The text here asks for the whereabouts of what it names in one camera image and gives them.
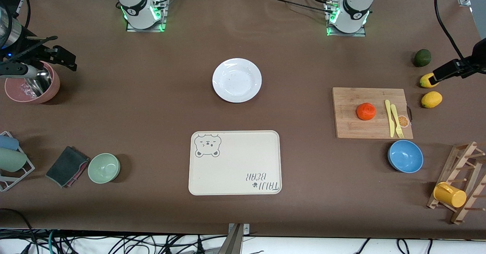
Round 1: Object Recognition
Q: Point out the orange fruit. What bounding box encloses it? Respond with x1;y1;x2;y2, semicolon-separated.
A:
357;103;377;121

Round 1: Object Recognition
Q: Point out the white round plate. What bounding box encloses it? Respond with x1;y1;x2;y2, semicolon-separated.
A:
212;58;262;103

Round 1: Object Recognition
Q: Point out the clear crumpled plastic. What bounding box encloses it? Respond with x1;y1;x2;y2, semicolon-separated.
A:
15;81;35;99

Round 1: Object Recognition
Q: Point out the yellow lemon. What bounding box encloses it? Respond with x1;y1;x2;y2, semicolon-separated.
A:
421;91;443;109
420;73;441;88

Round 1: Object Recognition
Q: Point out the metal scoop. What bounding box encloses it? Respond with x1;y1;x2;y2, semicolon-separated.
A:
24;65;52;97

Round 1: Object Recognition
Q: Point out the green avocado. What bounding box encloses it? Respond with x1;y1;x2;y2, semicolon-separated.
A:
413;49;432;68

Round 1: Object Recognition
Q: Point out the pink bowl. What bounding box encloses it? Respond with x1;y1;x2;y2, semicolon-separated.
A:
5;62;60;104

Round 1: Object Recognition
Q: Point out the yellow plastic fork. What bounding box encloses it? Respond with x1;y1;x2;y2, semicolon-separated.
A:
391;104;404;138

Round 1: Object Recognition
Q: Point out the light blue cup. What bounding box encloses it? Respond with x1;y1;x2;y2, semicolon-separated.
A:
0;135;19;151

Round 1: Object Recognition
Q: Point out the yellow plastic knife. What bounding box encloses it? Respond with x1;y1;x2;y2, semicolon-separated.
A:
385;100;396;138

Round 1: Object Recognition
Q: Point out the pale green cup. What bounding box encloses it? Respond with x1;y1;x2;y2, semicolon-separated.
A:
0;148;28;172

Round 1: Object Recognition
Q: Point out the blue bowl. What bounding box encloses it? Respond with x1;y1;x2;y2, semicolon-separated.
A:
388;140;424;174

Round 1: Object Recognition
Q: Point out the dark grey folded cloth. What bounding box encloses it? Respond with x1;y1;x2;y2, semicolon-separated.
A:
46;146;90;188

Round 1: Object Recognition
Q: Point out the wooden peg rack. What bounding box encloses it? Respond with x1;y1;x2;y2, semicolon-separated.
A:
427;142;486;225

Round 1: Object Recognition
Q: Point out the bamboo cutting board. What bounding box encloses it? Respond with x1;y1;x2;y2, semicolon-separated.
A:
332;87;413;139

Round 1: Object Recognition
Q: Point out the pale green bowl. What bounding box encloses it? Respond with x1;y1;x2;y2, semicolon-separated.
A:
88;153;121;184

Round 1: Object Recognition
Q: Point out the yellow mug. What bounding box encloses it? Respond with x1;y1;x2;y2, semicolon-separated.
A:
433;182;467;208

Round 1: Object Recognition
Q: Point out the cream tray with bear print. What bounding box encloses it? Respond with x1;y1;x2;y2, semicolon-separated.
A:
189;130;282;196

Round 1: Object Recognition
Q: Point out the white wire cup rack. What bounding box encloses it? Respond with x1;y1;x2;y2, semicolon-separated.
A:
0;131;35;192

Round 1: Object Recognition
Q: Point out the black floor cable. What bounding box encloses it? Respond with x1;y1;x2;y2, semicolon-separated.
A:
0;208;38;254

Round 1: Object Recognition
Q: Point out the teal floor cable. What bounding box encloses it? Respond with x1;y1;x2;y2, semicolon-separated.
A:
47;229;58;254

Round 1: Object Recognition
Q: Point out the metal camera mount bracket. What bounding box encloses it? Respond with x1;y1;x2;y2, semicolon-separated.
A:
217;224;250;254

